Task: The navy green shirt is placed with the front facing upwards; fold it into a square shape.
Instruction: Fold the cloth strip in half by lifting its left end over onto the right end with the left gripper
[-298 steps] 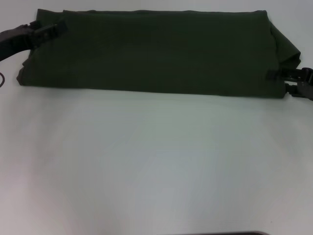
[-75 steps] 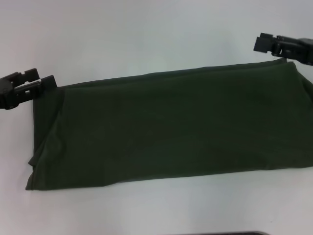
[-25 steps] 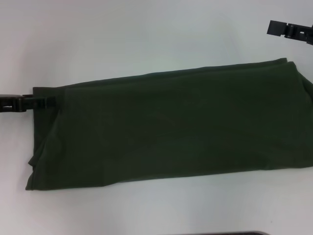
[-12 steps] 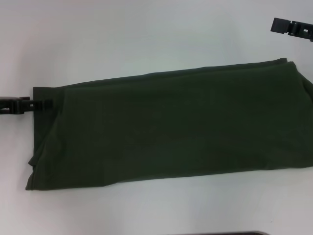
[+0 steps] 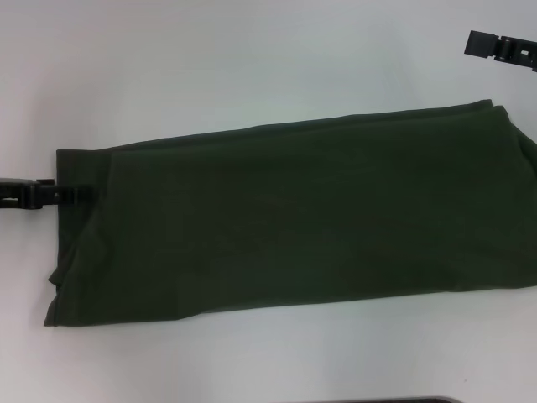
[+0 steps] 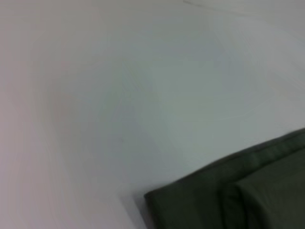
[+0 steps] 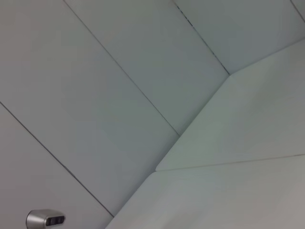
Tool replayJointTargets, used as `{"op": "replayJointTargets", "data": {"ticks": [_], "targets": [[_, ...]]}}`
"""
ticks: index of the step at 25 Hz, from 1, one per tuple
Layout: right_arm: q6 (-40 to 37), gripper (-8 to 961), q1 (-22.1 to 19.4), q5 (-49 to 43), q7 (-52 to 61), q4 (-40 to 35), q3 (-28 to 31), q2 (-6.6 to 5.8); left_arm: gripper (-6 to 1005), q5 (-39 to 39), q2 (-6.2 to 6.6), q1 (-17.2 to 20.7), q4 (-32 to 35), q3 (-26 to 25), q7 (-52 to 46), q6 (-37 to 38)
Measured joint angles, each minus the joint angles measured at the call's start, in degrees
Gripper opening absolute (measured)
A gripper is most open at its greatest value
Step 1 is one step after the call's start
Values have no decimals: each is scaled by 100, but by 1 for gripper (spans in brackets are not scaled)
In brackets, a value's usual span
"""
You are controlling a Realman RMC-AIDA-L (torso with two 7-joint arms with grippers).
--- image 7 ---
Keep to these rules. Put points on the silver housing with black ports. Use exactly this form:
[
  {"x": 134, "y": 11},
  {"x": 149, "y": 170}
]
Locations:
[{"x": 38, "y": 219}]

